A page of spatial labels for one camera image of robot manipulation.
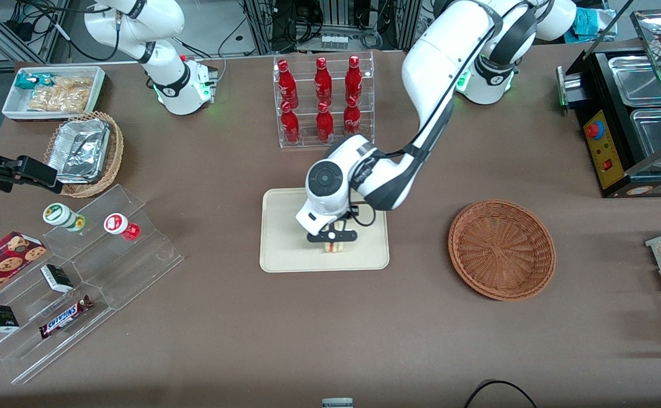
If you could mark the triangular sandwich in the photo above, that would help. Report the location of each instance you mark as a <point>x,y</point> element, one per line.
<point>337,246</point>

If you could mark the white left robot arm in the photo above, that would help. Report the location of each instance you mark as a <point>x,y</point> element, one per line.
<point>438,62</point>

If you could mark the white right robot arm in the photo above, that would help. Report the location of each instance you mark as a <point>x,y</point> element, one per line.
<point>169,79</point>

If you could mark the cream plastic tray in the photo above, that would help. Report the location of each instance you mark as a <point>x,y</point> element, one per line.
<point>285,243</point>

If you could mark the small wicker basket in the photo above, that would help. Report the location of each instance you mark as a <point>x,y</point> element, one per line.
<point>116,147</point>

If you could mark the large brown wicker basket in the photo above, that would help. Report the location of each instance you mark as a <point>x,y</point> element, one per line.
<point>500,249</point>

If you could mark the green lid drink bottle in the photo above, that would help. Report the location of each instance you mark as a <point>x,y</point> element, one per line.
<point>61,215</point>

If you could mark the silver foil container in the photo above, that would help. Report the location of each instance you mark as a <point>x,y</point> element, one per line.
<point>80,150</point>

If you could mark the white rectangular snack bin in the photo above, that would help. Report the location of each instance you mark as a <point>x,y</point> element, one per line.
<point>14,105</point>

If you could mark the clear bag of crackers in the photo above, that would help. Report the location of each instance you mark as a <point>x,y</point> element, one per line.
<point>61,95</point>

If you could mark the red cookie box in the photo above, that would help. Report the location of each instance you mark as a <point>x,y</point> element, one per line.
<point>1,263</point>

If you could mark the teal wrapped snack pack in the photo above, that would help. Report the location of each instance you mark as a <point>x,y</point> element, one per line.
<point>30,80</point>

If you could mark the clear acrylic bottle rack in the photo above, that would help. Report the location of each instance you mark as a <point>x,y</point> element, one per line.
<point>308,141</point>

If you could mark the red cola bottle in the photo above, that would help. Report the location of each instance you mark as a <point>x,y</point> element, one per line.
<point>354,79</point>
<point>291,124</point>
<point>287,85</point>
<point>325,124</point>
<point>352,120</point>
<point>323,82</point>

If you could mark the red lid drink bottle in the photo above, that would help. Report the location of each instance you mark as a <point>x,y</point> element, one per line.
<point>118,224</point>

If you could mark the small black box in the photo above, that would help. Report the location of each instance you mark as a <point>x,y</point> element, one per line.
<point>0,318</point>
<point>56,277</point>

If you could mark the clear acrylic tiered stand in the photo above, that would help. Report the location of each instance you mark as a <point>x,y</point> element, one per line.
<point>132,272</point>

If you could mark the snickers chocolate bar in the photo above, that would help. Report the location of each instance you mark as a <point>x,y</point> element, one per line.
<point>65,316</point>

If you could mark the grey device edge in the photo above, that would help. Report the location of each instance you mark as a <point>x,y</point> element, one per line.
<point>337,403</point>

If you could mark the white power strip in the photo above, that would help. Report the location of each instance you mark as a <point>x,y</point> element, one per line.
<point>334,41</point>

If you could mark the grey box with green light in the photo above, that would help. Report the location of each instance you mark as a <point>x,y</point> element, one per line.
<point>570,88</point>

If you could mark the black hot food display case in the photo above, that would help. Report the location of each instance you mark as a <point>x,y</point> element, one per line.
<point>608,153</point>

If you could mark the teal cloth bundle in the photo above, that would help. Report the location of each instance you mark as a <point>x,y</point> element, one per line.
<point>591,25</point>

